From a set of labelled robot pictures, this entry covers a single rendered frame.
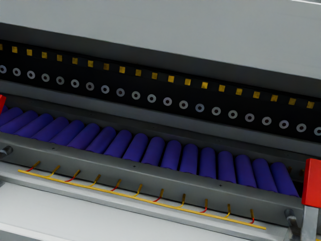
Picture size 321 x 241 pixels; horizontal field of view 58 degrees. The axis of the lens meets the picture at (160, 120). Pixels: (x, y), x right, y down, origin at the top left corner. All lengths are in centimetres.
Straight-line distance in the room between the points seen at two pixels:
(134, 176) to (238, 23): 16
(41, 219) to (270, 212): 19
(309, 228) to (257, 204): 5
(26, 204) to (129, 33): 16
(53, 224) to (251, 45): 20
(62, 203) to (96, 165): 4
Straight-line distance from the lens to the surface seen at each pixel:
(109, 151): 31
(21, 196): 29
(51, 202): 28
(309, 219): 25
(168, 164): 30
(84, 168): 29
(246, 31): 21
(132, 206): 26
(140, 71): 36
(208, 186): 27
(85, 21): 22
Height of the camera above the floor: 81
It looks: 6 degrees down
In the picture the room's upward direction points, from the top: 11 degrees clockwise
